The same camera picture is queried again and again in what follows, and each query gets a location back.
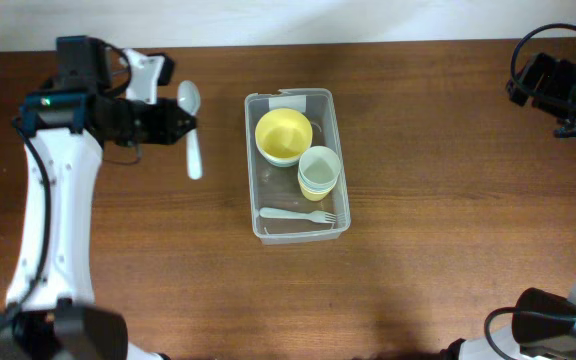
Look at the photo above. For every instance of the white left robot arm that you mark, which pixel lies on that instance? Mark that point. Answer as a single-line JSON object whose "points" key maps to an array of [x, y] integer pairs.
{"points": [[99, 94]]}

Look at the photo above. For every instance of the white plastic cup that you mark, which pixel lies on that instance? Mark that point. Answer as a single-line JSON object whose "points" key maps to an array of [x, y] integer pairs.
{"points": [[319, 167]]}

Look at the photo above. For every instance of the white plastic fork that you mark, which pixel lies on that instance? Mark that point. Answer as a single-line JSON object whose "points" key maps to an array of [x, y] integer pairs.
{"points": [[318, 216]]}

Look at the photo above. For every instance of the yellow plastic bowl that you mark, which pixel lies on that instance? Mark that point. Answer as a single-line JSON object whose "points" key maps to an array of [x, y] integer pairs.
{"points": [[284, 132]]}

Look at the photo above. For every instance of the green plastic cup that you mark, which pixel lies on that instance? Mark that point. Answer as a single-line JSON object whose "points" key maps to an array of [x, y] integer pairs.
{"points": [[318, 189]]}

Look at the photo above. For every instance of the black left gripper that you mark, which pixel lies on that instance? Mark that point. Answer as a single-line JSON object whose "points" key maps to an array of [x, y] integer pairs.
{"points": [[167, 130]]}

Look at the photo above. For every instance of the yellow plastic cup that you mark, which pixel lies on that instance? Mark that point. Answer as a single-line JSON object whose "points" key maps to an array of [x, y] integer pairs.
{"points": [[314, 194]]}

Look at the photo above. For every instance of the white plastic spoon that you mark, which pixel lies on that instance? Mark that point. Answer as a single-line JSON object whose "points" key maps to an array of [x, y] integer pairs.
{"points": [[189, 100]]}

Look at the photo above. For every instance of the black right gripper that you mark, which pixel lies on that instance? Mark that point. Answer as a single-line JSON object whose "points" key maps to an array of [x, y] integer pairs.
{"points": [[558, 74]]}

